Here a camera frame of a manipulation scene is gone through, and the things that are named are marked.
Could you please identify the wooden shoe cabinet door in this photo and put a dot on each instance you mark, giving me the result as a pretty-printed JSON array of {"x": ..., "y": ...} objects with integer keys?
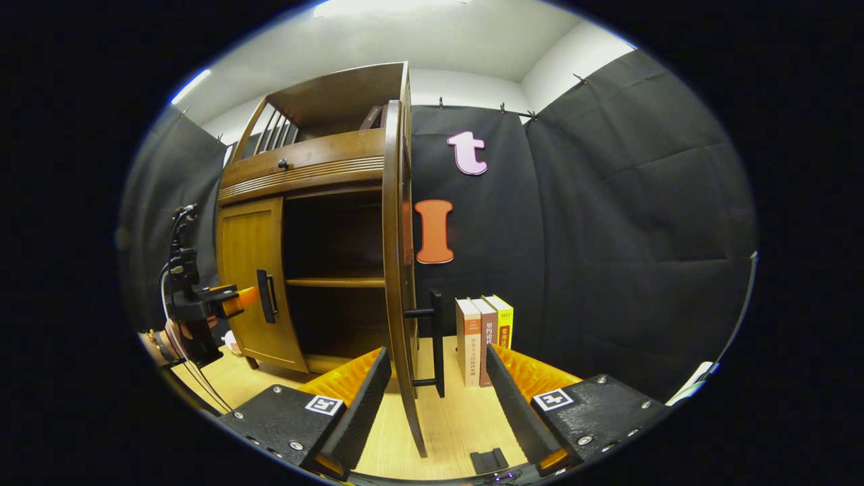
[
  {"x": 395, "y": 236},
  {"x": 246, "y": 270}
]

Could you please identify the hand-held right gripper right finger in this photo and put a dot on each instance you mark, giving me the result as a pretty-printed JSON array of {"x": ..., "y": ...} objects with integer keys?
[{"x": 516, "y": 412}]

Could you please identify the large ceiling light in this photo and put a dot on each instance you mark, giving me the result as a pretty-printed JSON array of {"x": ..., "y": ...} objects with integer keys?
[{"x": 385, "y": 7}]

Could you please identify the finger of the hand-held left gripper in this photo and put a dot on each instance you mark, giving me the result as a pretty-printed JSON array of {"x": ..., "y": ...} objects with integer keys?
[{"x": 239, "y": 300}]

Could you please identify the small ceiling light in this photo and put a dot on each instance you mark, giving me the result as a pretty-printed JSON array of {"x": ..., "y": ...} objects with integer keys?
[{"x": 191, "y": 86}]

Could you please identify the wooden double-door shoe cabinet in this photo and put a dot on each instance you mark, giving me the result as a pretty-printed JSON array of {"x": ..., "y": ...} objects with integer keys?
[{"x": 331, "y": 101}]

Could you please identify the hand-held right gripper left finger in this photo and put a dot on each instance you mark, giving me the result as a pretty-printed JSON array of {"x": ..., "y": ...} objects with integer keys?
[{"x": 361, "y": 412}]

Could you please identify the yellow book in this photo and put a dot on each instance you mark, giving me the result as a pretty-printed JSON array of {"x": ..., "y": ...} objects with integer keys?
[{"x": 503, "y": 320}]

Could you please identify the small white object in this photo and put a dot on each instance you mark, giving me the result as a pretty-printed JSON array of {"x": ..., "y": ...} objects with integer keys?
[{"x": 231, "y": 343}]

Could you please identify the black backdrop cloth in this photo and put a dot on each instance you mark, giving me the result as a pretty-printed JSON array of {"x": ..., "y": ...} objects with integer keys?
[{"x": 607, "y": 236}]

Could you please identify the dark brown book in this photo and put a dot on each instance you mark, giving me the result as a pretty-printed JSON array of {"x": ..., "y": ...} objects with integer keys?
[{"x": 372, "y": 118}]

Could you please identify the wooden cabinet shelf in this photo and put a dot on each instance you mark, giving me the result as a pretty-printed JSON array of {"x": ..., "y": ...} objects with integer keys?
[{"x": 334, "y": 281}]

